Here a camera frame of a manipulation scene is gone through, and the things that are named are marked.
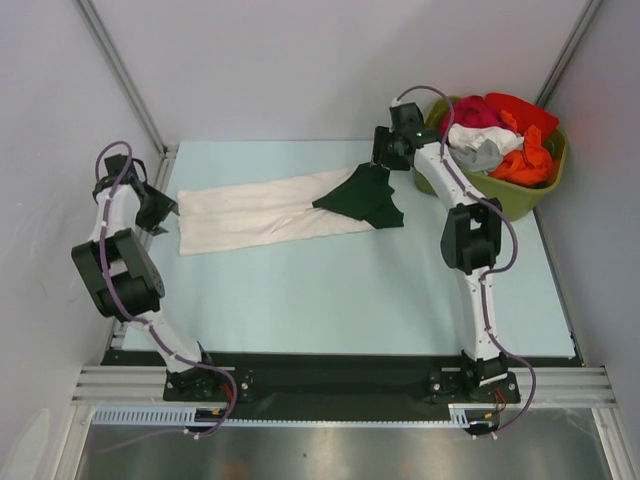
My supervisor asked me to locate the cream and green t-shirt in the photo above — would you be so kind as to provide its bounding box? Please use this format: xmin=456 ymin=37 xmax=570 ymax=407
xmin=178 ymin=162 xmax=404 ymax=256

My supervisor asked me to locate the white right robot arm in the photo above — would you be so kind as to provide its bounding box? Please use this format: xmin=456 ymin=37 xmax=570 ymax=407
xmin=372 ymin=100 xmax=508 ymax=402

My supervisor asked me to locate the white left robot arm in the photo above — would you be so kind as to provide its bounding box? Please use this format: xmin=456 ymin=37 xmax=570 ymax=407
xmin=71 ymin=154 xmax=232 ymax=402

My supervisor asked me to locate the white shirt in bin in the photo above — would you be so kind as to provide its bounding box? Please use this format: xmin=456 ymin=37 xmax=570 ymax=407
xmin=447 ymin=124 xmax=523 ymax=155

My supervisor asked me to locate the crimson shirt in bin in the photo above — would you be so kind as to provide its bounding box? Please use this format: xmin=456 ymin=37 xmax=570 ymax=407
xmin=438 ymin=95 xmax=504 ymax=136

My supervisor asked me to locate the grey shirt in bin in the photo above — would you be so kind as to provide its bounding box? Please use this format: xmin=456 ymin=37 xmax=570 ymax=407
xmin=449 ymin=140 xmax=503 ymax=175

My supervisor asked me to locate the green plastic bin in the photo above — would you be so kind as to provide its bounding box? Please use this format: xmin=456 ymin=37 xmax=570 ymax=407
xmin=413 ymin=94 xmax=569 ymax=221

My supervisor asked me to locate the red shirt in bin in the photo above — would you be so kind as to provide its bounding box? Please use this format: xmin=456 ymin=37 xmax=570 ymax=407
xmin=485 ymin=92 xmax=559 ymax=141

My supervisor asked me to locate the orange shirt in bin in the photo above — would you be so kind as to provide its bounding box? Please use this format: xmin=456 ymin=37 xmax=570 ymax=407
xmin=489 ymin=125 xmax=553 ymax=188

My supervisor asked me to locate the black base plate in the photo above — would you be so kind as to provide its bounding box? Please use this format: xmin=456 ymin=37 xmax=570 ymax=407
xmin=99 ymin=349 xmax=584 ymax=421

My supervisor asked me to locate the white slotted cable duct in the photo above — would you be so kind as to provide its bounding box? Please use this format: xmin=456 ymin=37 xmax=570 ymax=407
xmin=92 ymin=402 xmax=531 ymax=429

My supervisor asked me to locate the left aluminium frame post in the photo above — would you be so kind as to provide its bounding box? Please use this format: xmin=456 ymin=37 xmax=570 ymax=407
xmin=73 ymin=0 xmax=167 ymax=157

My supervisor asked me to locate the aluminium frame post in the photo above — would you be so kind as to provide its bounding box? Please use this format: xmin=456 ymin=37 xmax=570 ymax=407
xmin=535 ymin=0 xmax=607 ymax=109
xmin=73 ymin=0 xmax=167 ymax=157

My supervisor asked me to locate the right aluminium frame post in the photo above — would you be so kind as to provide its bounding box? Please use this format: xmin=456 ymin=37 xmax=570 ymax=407
xmin=535 ymin=0 xmax=607 ymax=109

